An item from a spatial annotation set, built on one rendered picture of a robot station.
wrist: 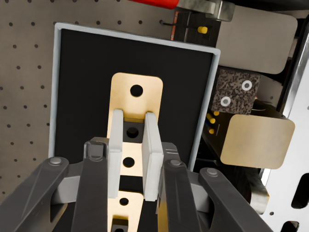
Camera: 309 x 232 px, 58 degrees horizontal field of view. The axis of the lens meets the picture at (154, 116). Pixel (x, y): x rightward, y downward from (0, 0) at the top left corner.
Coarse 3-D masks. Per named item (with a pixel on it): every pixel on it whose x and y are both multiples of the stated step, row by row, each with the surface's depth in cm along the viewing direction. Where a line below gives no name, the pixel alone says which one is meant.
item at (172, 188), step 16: (176, 160) 15; (176, 176) 13; (176, 192) 12; (192, 192) 12; (160, 208) 13; (176, 208) 11; (192, 208) 11; (160, 224) 12; (176, 224) 10; (192, 224) 10
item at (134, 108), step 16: (112, 80) 20; (128, 80) 20; (144, 80) 21; (160, 80) 21; (112, 96) 21; (128, 96) 21; (144, 96) 21; (160, 96) 21; (112, 112) 21; (128, 112) 21; (144, 112) 21; (128, 144) 22
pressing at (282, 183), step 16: (304, 32) 41; (304, 48) 41; (304, 64) 42; (288, 80) 43; (304, 80) 43; (288, 96) 43; (304, 96) 44; (288, 112) 44; (304, 112) 45; (304, 128) 46; (304, 144) 47; (288, 160) 47; (304, 160) 48; (272, 176) 48; (288, 176) 49; (272, 192) 49; (288, 192) 50; (272, 208) 51; (288, 208) 51; (304, 208) 51; (272, 224) 52; (304, 224) 52
